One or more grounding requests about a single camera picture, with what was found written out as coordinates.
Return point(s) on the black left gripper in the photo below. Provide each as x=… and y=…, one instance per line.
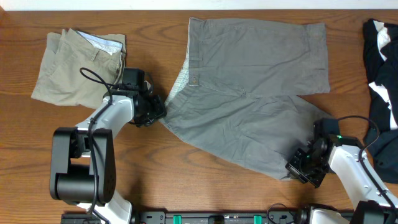
x=160, y=111

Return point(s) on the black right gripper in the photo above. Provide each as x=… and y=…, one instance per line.
x=293, y=166

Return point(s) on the grey shorts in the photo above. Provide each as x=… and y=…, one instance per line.
x=240, y=94

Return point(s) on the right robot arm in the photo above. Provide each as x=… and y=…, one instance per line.
x=345, y=156

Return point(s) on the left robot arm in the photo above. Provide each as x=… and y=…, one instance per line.
x=83, y=165

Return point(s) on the folded khaki shorts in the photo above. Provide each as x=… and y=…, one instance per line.
x=60, y=81

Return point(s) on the black and white garment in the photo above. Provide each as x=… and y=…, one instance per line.
x=380, y=61

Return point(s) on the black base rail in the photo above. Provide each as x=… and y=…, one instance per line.
x=275, y=215

